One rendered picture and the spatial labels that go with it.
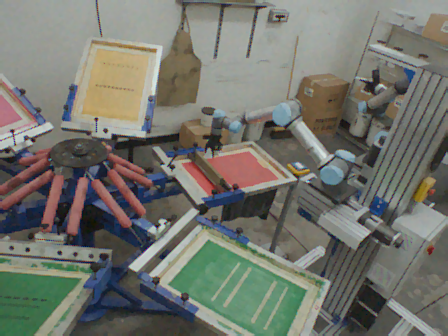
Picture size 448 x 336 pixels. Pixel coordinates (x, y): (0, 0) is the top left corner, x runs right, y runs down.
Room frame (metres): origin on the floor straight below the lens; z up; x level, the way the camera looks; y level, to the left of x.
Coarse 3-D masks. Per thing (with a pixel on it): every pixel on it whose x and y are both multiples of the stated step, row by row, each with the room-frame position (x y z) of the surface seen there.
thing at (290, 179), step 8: (232, 144) 2.70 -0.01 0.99; (240, 144) 2.72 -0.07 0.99; (248, 144) 2.76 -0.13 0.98; (200, 152) 2.48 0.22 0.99; (256, 152) 2.70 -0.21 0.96; (264, 152) 2.67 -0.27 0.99; (272, 160) 2.57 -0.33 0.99; (280, 168) 2.48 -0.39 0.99; (184, 176) 2.13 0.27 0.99; (288, 176) 2.39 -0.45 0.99; (192, 184) 2.05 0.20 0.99; (264, 184) 2.22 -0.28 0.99; (272, 184) 2.24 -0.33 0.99; (280, 184) 2.27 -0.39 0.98; (288, 184) 2.32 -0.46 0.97; (200, 192) 1.99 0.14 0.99; (248, 192) 2.10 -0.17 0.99; (256, 192) 2.14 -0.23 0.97
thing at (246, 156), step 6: (222, 156) 2.54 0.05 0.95; (228, 156) 2.56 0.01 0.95; (234, 156) 2.58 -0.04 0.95; (240, 156) 2.60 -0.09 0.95; (246, 156) 2.61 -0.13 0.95; (252, 156) 2.63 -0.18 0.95; (186, 162) 2.36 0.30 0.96; (192, 162) 2.37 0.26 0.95; (210, 162) 2.42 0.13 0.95; (252, 162) 2.54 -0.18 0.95; (258, 162) 2.56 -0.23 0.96; (186, 168) 2.28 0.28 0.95; (192, 168) 2.30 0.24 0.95; (198, 168) 2.31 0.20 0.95; (216, 168) 2.36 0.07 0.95; (192, 174) 2.22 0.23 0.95; (198, 174) 2.24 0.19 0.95; (204, 174) 2.25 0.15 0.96
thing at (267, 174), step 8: (256, 168) 2.47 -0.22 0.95; (264, 168) 2.49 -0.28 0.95; (224, 176) 2.27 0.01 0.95; (264, 176) 2.38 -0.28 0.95; (272, 176) 2.40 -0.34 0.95; (200, 184) 2.12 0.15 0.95; (208, 184) 2.14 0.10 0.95; (232, 184) 2.19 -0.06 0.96; (240, 184) 2.21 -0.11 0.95; (248, 184) 2.23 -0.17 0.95; (208, 192) 2.05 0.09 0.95
